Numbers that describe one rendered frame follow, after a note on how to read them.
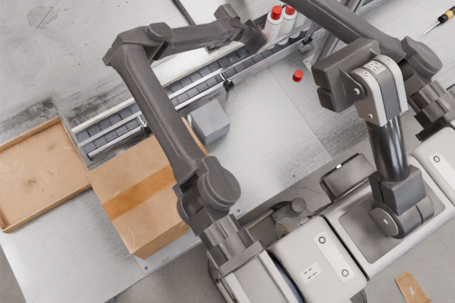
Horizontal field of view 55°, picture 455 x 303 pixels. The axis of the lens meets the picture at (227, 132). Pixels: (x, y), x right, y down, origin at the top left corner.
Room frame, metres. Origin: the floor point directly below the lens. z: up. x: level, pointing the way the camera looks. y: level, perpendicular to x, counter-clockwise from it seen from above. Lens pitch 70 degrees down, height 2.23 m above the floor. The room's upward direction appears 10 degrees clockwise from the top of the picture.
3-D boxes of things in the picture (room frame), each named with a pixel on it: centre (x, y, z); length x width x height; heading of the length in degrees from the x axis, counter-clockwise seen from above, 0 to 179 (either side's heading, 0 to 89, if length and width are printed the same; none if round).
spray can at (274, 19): (0.85, -0.09, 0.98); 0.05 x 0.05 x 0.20
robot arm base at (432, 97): (0.41, -0.40, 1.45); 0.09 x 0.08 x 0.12; 132
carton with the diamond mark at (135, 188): (0.23, 0.15, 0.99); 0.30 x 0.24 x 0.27; 133
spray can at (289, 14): (0.88, -0.13, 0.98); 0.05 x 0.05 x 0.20
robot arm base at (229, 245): (0.08, -0.03, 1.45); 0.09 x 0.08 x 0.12; 132
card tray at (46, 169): (0.25, 0.59, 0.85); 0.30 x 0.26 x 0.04; 131
